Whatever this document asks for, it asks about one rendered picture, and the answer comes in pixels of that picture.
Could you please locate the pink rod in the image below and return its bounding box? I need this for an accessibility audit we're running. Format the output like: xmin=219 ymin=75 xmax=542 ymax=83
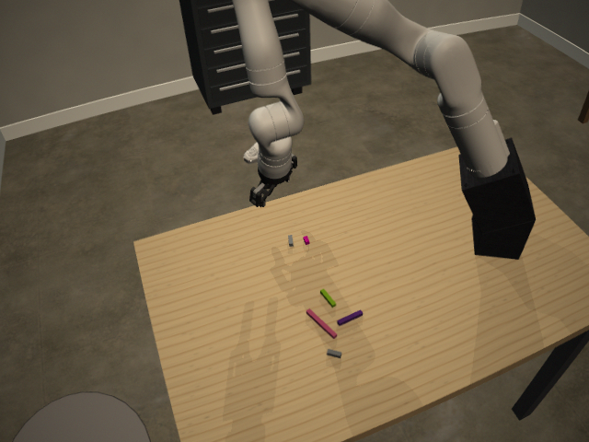
xmin=306 ymin=309 xmax=337 ymax=339

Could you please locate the purple rod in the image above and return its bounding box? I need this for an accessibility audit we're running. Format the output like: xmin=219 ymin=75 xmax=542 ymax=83
xmin=337 ymin=310 xmax=363 ymax=326

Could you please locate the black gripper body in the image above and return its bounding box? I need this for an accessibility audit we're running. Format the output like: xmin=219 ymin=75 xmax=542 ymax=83
xmin=258 ymin=168 xmax=291 ymax=190

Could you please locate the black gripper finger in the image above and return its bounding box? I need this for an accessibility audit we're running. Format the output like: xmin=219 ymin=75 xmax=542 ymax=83
xmin=249 ymin=183 xmax=278 ymax=207
xmin=286 ymin=154 xmax=297 ymax=182

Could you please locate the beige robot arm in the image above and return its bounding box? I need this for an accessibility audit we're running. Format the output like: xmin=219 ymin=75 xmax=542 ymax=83
xmin=232 ymin=0 xmax=510 ymax=179

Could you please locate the lime green rod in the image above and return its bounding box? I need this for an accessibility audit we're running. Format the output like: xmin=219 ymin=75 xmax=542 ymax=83
xmin=320 ymin=288 xmax=336 ymax=308

